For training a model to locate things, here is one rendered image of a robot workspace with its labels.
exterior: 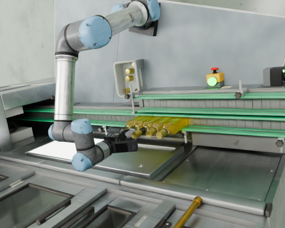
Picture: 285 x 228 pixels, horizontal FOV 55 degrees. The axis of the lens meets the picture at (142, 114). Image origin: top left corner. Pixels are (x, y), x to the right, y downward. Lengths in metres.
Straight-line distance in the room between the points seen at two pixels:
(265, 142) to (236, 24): 0.58
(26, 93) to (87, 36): 1.12
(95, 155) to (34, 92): 1.14
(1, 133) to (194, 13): 1.41
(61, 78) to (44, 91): 1.03
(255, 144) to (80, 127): 0.83
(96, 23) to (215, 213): 0.79
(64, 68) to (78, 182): 0.51
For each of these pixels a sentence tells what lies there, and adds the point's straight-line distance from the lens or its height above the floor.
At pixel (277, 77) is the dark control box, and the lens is 1.38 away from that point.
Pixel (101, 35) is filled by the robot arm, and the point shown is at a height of 1.37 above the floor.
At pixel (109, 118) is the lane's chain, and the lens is 1.81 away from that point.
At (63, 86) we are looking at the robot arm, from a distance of 1.16.
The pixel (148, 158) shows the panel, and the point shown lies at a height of 1.16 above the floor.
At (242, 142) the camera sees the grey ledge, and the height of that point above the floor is 0.88.
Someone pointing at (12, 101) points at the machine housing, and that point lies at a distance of 2.05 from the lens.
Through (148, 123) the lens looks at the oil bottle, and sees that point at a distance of 1.39.
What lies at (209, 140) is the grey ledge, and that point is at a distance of 1.49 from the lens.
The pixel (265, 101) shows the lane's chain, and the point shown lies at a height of 0.88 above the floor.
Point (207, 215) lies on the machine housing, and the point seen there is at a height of 1.43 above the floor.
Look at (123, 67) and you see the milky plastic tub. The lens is 1.80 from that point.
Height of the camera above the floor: 2.19
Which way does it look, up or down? 53 degrees down
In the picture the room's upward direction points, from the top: 115 degrees counter-clockwise
